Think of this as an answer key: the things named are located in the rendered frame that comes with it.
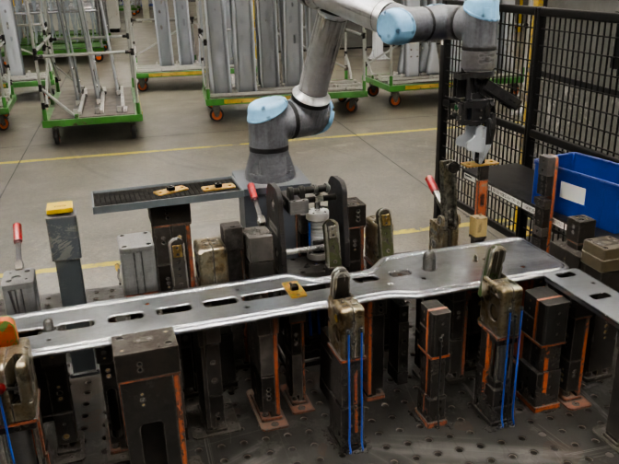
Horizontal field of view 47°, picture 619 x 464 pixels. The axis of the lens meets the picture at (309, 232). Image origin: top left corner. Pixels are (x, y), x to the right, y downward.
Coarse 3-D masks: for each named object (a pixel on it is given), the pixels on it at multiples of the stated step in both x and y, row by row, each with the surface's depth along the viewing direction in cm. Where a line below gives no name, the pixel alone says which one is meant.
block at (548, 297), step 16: (544, 288) 163; (528, 304) 162; (544, 304) 156; (560, 304) 156; (528, 320) 162; (544, 320) 156; (560, 320) 157; (528, 336) 163; (544, 336) 158; (560, 336) 159; (528, 352) 165; (544, 352) 160; (560, 352) 162; (528, 368) 165; (544, 368) 162; (560, 368) 163; (528, 384) 166; (544, 384) 163; (528, 400) 167; (544, 400) 165
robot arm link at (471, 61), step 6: (462, 54) 154; (468, 54) 152; (474, 54) 152; (480, 54) 151; (486, 54) 151; (492, 54) 152; (462, 60) 154; (468, 60) 153; (474, 60) 152; (480, 60) 152; (486, 60) 151; (492, 60) 152; (462, 66) 155; (468, 66) 153; (474, 66) 152; (480, 66) 152; (486, 66) 152; (492, 66) 153
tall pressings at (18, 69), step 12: (0, 0) 960; (12, 0) 970; (0, 12) 964; (12, 12) 971; (12, 24) 971; (12, 36) 975; (12, 48) 979; (0, 60) 1003; (12, 60) 984; (12, 72) 988; (24, 72) 998
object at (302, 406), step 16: (288, 320) 161; (304, 320) 162; (288, 336) 165; (288, 352) 167; (304, 352) 165; (288, 368) 169; (304, 368) 167; (288, 384) 171; (304, 384) 168; (288, 400) 171; (304, 400) 169
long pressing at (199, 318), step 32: (416, 256) 177; (448, 256) 177; (480, 256) 176; (512, 256) 176; (544, 256) 175; (192, 288) 162; (224, 288) 162; (256, 288) 162; (352, 288) 161; (384, 288) 160; (416, 288) 160; (448, 288) 160; (32, 320) 149; (64, 320) 149; (96, 320) 149; (128, 320) 148; (160, 320) 148; (192, 320) 148; (224, 320) 148; (256, 320) 149; (32, 352) 138; (64, 352) 139
